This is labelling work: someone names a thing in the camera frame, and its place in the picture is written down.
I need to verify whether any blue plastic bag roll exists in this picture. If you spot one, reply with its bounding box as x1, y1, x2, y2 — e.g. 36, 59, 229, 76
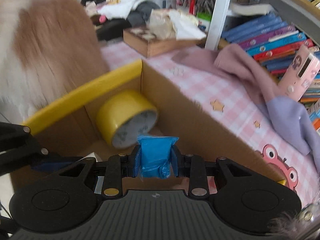
137, 135, 179, 179

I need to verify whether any yellow tape roll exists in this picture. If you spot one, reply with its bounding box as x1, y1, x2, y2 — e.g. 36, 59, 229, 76
96, 90, 158, 149

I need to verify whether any yellow cardboard box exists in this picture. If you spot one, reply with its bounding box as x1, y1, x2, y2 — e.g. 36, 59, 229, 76
24, 60, 286, 184

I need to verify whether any pink checkered table mat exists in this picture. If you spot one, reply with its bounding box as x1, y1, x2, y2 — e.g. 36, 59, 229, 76
100, 41, 320, 208

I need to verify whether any fluffy orange white cat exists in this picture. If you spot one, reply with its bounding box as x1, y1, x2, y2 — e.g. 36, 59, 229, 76
1, 0, 110, 122

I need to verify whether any wooden tray box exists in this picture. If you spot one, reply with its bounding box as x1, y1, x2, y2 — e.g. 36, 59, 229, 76
123, 27, 206, 58

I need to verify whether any purple cloth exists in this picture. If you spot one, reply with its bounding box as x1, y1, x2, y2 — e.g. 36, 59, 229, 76
172, 44, 319, 168

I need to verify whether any pink cylindrical holder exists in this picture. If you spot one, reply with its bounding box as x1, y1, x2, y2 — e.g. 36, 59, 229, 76
278, 45, 319, 101

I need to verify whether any white bookshelf frame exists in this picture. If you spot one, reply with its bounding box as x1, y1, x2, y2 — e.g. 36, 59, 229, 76
204, 0, 230, 50

